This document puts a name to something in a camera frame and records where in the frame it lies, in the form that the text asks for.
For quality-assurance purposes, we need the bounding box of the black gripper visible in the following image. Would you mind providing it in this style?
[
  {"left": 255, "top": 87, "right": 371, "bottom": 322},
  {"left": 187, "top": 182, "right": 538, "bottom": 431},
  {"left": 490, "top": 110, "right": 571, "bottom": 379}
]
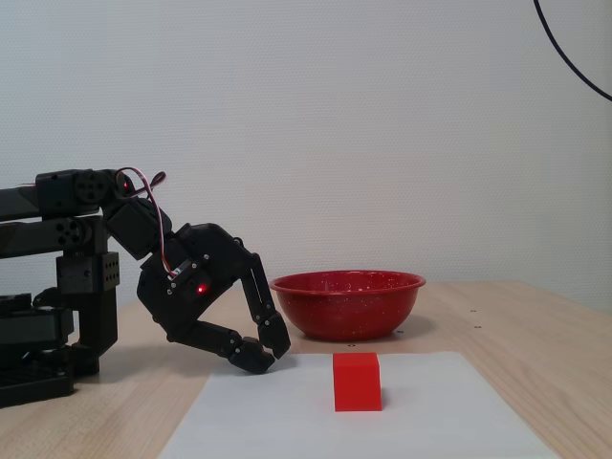
[{"left": 136, "top": 222, "right": 292, "bottom": 375}]

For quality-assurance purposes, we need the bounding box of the red cube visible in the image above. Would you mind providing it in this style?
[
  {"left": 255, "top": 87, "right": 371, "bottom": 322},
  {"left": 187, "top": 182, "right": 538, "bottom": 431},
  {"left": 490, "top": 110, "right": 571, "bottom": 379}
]
[{"left": 332, "top": 352, "right": 384, "bottom": 413}]

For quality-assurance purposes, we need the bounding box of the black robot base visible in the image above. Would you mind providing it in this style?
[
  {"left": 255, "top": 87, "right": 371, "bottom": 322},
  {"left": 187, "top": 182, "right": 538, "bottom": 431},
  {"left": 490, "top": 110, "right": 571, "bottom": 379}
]
[{"left": 0, "top": 294, "right": 77, "bottom": 409}]

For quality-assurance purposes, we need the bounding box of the red speckled bowl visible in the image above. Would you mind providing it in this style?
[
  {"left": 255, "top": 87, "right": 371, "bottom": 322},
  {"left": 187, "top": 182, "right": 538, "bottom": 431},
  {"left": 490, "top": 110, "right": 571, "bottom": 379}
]
[{"left": 269, "top": 270, "right": 427, "bottom": 342}]

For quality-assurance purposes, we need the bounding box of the white paper sheet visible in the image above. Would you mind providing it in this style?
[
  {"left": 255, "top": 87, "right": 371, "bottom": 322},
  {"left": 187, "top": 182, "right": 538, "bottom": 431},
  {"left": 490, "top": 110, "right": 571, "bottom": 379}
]
[{"left": 157, "top": 351, "right": 561, "bottom": 459}]

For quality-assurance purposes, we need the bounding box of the red white black gripper wire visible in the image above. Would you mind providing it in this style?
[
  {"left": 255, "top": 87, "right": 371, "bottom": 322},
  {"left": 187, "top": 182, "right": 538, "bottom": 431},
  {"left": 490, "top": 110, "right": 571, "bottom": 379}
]
[{"left": 116, "top": 166, "right": 182, "bottom": 281}]

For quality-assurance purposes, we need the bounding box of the black hanging cable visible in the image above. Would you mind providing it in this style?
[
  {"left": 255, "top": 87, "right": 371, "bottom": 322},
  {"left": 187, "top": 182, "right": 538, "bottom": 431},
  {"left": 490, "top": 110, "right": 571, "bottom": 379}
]
[{"left": 533, "top": 0, "right": 612, "bottom": 102}]

